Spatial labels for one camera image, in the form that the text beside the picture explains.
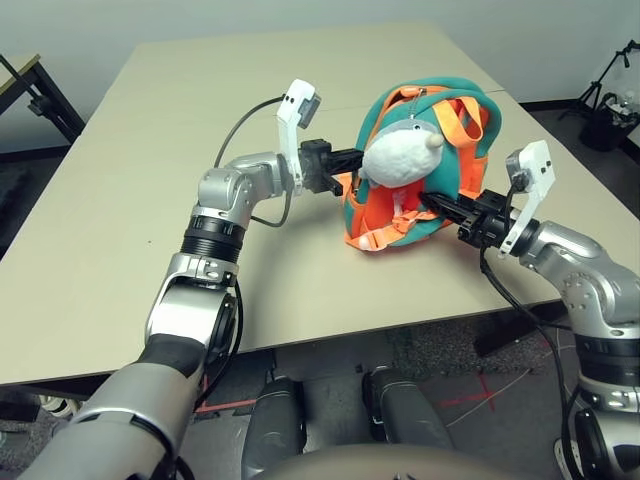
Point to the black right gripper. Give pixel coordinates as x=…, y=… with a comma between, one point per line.
x=485, y=220

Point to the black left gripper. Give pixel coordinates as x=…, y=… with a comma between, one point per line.
x=315, y=165

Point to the grey white plush toy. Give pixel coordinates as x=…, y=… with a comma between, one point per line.
x=400, y=155

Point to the teal and orange backpack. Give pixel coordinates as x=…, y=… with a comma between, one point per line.
x=380, y=110

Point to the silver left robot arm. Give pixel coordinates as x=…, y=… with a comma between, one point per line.
x=235, y=185

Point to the black table foot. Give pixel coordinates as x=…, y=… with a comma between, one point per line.
x=17, y=405
x=500, y=340

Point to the black mesh waste bin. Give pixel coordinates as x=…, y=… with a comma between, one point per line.
x=605, y=132

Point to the black tripod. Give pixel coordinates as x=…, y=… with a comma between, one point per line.
x=595, y=87

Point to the grey robot right leg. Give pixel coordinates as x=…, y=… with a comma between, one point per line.
x=405, y=410

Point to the grey robot leg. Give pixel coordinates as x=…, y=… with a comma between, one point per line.
x=275, y=425
x=405, y=410

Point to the grey robot left leg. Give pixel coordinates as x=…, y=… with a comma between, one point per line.
x=275, y=425

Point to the grey robot torso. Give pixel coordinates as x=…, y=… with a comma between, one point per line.
x=380, y=465

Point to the black framed side table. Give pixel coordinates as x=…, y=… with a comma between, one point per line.
x=55, y=100

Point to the black rod with clamp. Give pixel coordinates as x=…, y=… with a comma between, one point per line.
x=20, y=80

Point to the white caster wheel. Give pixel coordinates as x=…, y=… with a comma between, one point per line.
x=62, y=405

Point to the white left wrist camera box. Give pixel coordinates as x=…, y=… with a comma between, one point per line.
x=295, y=100

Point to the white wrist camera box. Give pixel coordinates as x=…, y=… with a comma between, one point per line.
x=537, y=160
x=295, y=100

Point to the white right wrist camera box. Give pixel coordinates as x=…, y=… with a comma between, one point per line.
x=537, y=160

